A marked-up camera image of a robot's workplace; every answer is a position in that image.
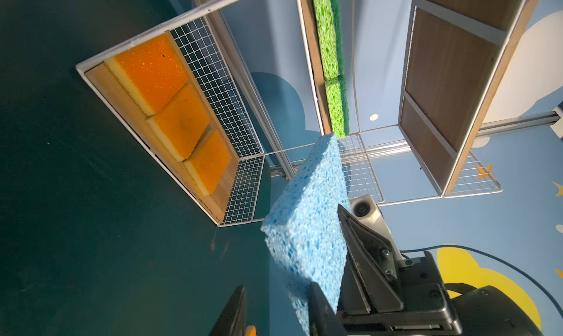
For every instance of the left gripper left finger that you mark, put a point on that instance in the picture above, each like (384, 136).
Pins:
(233, 318)

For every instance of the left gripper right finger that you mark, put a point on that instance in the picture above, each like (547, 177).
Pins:
(322, 319)

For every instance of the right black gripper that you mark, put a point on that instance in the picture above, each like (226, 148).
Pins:
(383, 293)

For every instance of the blue sponge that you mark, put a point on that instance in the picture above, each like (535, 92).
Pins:
(303, 232)

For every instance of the orange sponge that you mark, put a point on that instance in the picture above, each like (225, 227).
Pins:
(250, 331)
(181, 123)
(151, 73)
(208, 162)

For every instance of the green sponge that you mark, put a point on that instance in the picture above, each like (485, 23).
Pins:
(336, 94)

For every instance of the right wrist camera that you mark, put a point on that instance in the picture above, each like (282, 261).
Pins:
(366, 210)

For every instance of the white wire wooden shelf rack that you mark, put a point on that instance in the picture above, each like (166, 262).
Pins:
(431, 70)

